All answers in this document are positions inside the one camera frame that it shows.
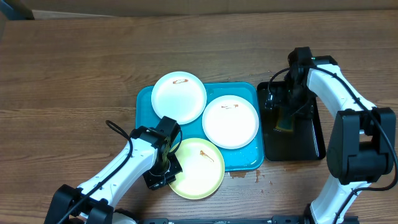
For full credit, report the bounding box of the green yellow sponge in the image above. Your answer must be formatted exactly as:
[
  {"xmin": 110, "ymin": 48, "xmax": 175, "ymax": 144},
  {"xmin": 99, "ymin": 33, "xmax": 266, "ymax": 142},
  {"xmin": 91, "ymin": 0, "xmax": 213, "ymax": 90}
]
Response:
[{"xmin": 275, "ymin": 108, "xmax": 294, "ymax": 132}]

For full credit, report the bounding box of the yellow plate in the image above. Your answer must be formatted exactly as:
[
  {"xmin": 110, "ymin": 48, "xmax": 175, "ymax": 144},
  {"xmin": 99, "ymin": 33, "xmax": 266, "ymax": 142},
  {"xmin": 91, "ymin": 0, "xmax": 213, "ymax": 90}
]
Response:
[{"xmin": 170, "ymin": 138, "xmax": 225, "ymax": 200}]

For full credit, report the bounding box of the white plate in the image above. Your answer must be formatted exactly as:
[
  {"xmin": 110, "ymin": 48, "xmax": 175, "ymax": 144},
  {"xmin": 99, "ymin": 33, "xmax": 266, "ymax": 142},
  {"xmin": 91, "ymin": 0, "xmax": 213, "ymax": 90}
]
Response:
[
  {"xmin": 202, "ymin": 95, "xmax": 259, "ymax": 149},
  {"xmin": 151, "ymin": 71, "xmax": 207, "ymax": 124}
]

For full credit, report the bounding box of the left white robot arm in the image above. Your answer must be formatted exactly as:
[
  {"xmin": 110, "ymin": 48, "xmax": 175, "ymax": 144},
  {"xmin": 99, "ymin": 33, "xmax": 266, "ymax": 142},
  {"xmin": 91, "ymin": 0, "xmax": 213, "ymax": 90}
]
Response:
[{"xmin": 45, "ymin": 116, "xmax": 182, "ymax": 223}]

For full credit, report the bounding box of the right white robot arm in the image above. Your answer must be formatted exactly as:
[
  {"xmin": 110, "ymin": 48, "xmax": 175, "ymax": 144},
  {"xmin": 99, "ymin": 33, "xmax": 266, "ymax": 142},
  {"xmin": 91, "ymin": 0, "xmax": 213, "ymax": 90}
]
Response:
[{"xmin": 257, "ymin": 47, "xmax": 397, "ymax": 223}]

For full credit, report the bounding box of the black water tray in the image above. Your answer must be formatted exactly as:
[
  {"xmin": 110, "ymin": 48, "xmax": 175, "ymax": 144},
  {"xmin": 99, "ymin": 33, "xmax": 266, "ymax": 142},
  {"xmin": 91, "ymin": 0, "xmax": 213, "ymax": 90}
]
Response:
[{"xmin": 257, "ymin": 82, "xmax": 326, "ymax": 161}]

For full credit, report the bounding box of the dark chair leg corner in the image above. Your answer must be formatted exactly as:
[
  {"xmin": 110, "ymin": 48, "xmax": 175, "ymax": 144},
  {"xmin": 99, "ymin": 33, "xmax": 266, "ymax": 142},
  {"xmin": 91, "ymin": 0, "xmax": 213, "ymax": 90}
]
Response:
[{"xmin": 1, "ymin": 0, "xmax": 35, "ymax": 21}]

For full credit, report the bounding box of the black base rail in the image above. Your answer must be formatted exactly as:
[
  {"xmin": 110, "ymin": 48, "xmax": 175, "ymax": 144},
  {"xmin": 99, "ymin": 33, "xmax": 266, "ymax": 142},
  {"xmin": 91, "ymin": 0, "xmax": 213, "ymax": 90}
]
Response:
[{"xmin": 138, "ymin": 216, "xmax": 360, "ymax": 224}]

